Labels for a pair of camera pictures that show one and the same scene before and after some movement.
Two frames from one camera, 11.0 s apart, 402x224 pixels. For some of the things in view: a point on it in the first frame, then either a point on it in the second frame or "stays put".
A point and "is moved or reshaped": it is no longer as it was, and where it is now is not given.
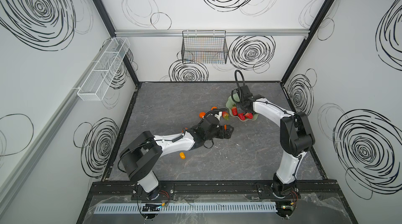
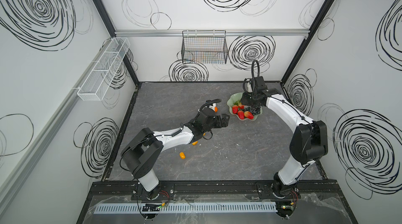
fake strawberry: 249,115 stays put
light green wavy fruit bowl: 230,103 stays put
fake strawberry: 225,115 is moved or reshaped
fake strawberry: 242,116 stays put
